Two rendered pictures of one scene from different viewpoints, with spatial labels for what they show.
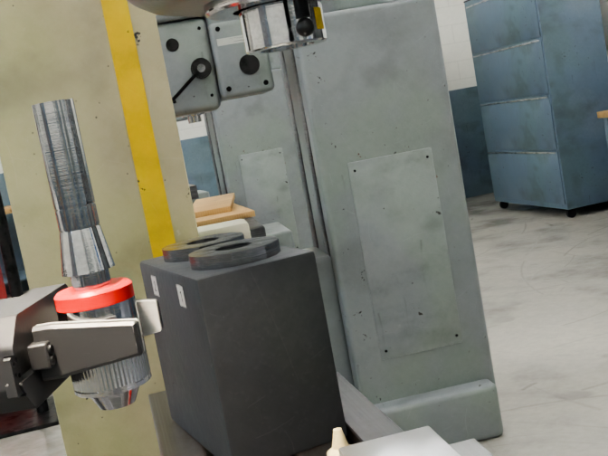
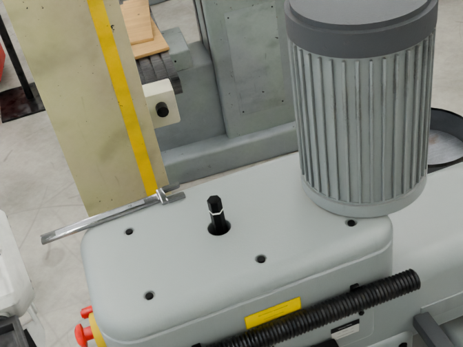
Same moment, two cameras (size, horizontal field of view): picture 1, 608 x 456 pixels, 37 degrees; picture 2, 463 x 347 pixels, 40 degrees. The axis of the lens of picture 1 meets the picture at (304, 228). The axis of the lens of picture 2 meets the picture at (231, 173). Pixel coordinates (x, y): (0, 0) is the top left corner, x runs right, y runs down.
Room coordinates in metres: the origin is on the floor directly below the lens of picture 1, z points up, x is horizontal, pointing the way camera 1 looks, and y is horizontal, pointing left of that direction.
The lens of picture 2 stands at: (-0.19, -0.04, 2.57)
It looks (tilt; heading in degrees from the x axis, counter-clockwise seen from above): 39 degrees down; 0
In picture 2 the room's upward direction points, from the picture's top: 11 degrees counter-clockwise
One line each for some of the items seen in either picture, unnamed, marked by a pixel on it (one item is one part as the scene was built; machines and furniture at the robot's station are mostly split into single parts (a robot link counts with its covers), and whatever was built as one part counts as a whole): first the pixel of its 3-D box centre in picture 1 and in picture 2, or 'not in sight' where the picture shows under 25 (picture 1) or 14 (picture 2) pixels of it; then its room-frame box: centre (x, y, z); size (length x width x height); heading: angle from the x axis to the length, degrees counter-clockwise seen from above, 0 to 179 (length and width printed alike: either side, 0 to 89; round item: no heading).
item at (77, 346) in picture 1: (86, 346); not in sight; (0.51, 0.13, 1.13); 0.06 x 0.02 x 0.03; 86
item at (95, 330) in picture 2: not in sight; (100, 329); (0.49, 0.22, 1.76); 0.06 x 0.02 x 0.06; 12
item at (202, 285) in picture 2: not in sight; (235, 258); (0.54, -0.02, 1.81); 0.47 x 0.26 x 0.16; 102
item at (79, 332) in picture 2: not in sight; (85, 334); (0.48, 0.24, 1.76); 0.04 x 0.03 x 0.04; 12
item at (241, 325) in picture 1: (234, 337); not in sight; (0.93, 0.09, 1.03); 0.22 x 0.12 x 0.20; 23
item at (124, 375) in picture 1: (104, 344); not in sight; (0.54, 0.13, 1.13); 0.05 x 0.05 x 0.05
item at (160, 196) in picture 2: not in sight; (112, 213); (0.61, 0.16, 1.89); 0.24 x 0.04 x 0.01; 104
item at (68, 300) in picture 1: (94, 294); not in sight; (0.54, 0.13, 1.16); 0.05 x 0.05 x 0.01
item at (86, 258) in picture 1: (72, 194); not in sight; (0.54, 0.13, 1.22); 0.03 x 0.03 x 0.11
